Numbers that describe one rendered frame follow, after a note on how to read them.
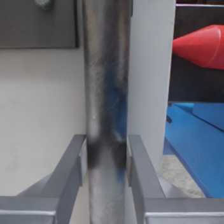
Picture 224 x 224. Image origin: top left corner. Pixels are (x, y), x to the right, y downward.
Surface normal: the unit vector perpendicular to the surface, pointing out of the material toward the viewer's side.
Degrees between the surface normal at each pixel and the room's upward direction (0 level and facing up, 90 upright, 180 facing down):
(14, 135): 0
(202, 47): 44
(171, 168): 0
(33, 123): 0
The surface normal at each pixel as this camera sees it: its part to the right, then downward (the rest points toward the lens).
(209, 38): -0.65, -0.06
